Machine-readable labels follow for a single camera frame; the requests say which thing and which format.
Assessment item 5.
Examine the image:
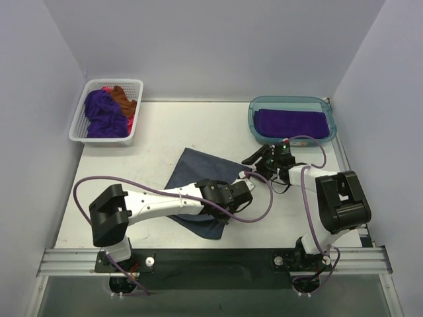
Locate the purple towel in basket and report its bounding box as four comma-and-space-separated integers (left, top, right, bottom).
85, 89, 129, 138

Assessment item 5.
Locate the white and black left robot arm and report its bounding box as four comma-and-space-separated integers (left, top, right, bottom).
89, 179, 254, 262

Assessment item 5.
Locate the brown cloth in basket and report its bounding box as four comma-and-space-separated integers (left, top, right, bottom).
110, 85, 137, 119

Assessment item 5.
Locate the pink red cloth in basket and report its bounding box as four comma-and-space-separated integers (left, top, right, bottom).
102, 87, 135, 133

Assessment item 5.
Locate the purple towel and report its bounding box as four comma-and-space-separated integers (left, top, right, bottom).
85, 89, 129, 138
253, 109, 330, 139

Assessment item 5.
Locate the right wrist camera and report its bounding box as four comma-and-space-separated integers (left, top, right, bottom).
274, 138, 293, 161

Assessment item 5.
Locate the teal plastic bin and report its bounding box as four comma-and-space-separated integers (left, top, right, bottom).
247, 96, 337, 147

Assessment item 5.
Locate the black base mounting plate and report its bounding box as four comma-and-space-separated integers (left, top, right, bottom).
94, 248, 331, 291

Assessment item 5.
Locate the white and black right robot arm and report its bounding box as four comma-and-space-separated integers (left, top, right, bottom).
241, 139, 371, 256

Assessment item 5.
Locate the white plastic laundry basket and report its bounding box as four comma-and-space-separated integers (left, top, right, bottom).
68, 78, 144, 147

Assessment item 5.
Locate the grey towel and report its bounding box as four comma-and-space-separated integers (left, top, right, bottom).
165, 148, 251, 240

